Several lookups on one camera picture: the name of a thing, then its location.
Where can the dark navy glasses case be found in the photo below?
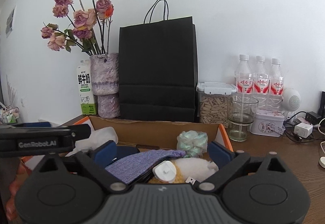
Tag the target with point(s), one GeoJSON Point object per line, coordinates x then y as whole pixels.
{"type": "Point", "coordinates": [124, 151]}

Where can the water bottle red label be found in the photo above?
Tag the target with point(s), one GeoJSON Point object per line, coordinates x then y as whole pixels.
{"type": "Point", "coordinates": [244, 76]}
{"type": "Point", "coordinates": [261, 82]}
{"type": "Point", "coordinates": [276, 87]}

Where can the left water bottle red label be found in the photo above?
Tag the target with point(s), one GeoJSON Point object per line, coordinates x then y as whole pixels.
{"type": "Point", "coordinates": [244, 76]}

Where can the yellow white plush toy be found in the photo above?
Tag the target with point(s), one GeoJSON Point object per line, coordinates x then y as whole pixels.
{"type": "Point", "coordinates": [190, 170]}

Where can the purple textured vase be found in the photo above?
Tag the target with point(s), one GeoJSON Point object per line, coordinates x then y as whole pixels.
{"type": "Point", "coordinates": [104, 82]}

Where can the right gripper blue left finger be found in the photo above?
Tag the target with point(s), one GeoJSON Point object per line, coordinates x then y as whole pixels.
{"type": "Point", "coordinates": [105, 154]}

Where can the person's left hand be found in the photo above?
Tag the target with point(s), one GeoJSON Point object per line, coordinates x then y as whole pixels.
{"type": "Point", "coordinates": [21, 175]}

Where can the purple knitted cloth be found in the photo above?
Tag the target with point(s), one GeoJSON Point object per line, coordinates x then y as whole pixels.
{"type": "Point", "coordinates": [131, 167]}

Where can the black upright device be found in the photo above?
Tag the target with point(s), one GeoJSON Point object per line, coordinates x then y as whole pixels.
{"type": "Point", "coordinates": [321, 110]}

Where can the orange red cardboard box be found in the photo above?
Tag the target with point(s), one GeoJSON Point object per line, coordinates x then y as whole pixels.
{"type": "Point", "coordinates": [154, 134]}

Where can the clear plastic cotton swab box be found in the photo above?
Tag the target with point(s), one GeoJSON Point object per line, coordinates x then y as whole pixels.
{"type": "Point", "coordinates": [96, 139]}

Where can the dried pink rose bouquet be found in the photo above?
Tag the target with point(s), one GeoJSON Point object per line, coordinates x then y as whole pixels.
{"type": "Point", "coordinates": [89, 26]}

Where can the pale green plastic bag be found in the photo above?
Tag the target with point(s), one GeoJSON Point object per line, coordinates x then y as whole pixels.
{"type": "Point", "coordinates": [193, 143]}

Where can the middle water bottle red label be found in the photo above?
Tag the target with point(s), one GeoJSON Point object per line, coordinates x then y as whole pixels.
{"type": "Point", "coordinates": [261, 82]}

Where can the white floral tin box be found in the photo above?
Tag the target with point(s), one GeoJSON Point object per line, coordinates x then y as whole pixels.
{"type": "Point", "coordinates": [268, 123]}

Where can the black paper shopping bag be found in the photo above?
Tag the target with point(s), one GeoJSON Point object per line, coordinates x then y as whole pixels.
{"type": "Point", "coordinates": [158, 68]}

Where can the white green milk carton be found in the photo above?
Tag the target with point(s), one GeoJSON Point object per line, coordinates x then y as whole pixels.
{"type": "Point", "coordinates": [88, 100]}

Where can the empty clear glass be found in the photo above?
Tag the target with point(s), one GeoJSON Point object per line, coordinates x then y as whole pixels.
{"type": "Point", "coordinates": [241, 112]}

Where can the white round speaker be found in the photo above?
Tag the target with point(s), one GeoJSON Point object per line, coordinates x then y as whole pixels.
{"type": "Point", "coordinates": [291, 100]}

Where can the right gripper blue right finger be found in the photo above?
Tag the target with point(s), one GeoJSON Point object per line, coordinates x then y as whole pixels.
{"type": "Point", "coordinates": [219, 154]}

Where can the white round plastic gadget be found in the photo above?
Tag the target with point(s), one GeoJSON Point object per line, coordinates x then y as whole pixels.
{"type": "Point", "coordinates": [165, 172]}

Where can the clear seed storage container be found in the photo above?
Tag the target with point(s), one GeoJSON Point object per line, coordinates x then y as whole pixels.
{"type": "Point", "coordinates": [213, 102]}

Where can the right water bottle red label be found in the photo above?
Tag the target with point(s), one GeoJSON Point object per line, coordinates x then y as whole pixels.
{"type": "Point", "coordinates": [276, 87]}

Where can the white power adapter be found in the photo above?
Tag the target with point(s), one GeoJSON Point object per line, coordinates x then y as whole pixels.
{"type": "Point", "coordinates": [303, 130]}

